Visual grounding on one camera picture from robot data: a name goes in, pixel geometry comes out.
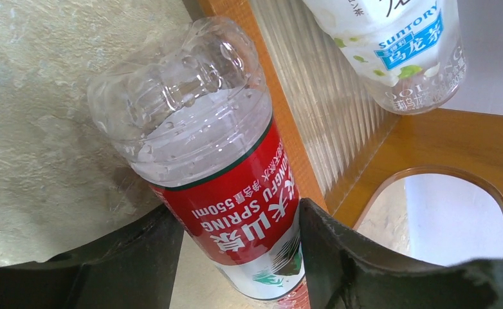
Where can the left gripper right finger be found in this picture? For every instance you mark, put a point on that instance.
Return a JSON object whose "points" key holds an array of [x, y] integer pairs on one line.
{"points": [[344, 269]]}

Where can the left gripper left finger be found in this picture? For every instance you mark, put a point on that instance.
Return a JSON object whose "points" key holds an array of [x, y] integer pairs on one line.
{"points": [[132, 267]]}

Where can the red label bottle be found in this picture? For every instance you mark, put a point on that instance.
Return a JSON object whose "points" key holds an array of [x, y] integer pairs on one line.
{"points": [[192, 115]]}

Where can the wooden three-tier shelf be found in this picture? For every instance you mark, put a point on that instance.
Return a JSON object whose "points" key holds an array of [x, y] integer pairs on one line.
{"points": [[347, 151]]}

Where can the clear bottle on shelf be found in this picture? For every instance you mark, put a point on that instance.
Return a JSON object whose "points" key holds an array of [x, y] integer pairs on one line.
{"points": [[407, 53]]}

